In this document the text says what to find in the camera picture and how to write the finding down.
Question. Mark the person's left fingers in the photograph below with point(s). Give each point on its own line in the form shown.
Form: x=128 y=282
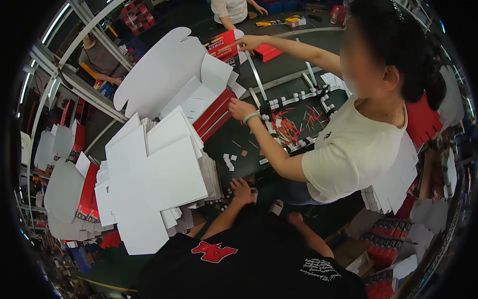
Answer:
x=237 y=184

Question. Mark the metal jig frame, white rollers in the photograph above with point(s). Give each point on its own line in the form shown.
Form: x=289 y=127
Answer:
x=283 y=101

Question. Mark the stack of white die-cut cartons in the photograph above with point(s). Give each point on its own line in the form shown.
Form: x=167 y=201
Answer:
x=56 y=145

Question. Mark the stack of white carton blanks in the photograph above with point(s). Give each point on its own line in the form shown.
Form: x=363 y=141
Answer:
x=396 y=183

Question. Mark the stack of red-edged flat cartons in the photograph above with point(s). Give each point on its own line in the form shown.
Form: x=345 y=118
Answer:
x=67 y=194

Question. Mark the rack with red boxes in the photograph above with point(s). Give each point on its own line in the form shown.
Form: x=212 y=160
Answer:
x=138 y=17

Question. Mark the person's left hand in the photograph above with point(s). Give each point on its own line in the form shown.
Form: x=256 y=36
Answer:
x=242 y=193

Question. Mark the large white unfolded carton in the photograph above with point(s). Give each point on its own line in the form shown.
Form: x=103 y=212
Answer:
x=160 y=74

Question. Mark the brown cardboard box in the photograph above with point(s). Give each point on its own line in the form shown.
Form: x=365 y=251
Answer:
x=353 y=256

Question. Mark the red and white folded carton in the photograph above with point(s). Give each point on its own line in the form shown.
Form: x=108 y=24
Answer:
x=213 y=114

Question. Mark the person's right hand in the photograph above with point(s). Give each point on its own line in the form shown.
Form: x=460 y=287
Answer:
x=295 y=218

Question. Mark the metal frame with tube lights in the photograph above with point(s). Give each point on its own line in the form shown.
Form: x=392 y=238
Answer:
x=80 y=88

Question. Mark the red printed carton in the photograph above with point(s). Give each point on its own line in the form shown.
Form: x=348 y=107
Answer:
x=222 y=45

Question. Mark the red die-cut carton sheets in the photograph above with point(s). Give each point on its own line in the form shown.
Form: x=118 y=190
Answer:
x=422 y=119

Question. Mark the rows of red black packets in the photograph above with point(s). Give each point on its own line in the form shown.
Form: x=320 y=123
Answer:
x=384 y=243

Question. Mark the heap of red paper strips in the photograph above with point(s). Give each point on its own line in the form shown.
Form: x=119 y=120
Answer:
x=289 y=127

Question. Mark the person's body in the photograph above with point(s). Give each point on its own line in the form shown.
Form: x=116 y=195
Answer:
x=257 y=269

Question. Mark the stack of white flat cartons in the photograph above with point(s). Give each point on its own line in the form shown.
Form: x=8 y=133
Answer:
x=157 y=179

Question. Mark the white paper scraps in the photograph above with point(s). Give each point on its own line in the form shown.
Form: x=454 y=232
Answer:
x=228 y=161

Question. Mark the yellow packets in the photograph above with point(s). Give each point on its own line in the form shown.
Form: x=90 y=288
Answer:
x=293 y=20

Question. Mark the red flat carton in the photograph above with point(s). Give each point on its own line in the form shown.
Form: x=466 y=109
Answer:
x=110 y=240

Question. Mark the small red carton tray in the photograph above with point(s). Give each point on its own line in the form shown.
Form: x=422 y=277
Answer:
x=268 y=53

